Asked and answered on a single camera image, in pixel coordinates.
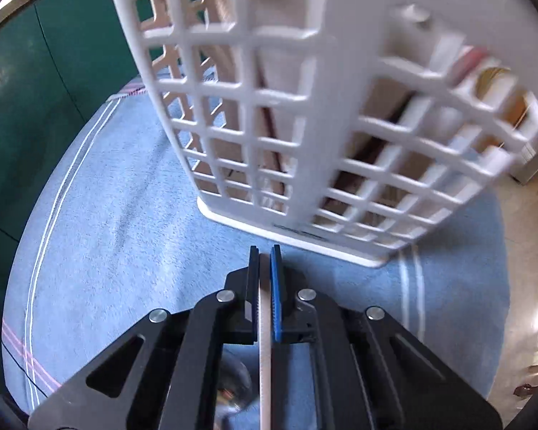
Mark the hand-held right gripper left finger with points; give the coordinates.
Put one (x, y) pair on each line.
(252, 295)

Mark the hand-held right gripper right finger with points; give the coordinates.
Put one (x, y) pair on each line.
(276, 295)

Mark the white chopstick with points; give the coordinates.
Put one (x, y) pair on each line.
(264, 367)

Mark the blue towel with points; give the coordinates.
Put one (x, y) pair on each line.
(139, 233)

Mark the white plastic utensil basket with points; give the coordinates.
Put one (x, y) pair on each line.
(323, 98)

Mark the metal spoon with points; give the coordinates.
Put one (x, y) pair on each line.
(233, 389)

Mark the dark red chopstick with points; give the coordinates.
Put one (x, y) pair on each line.
(271, 143)
(379, 145)

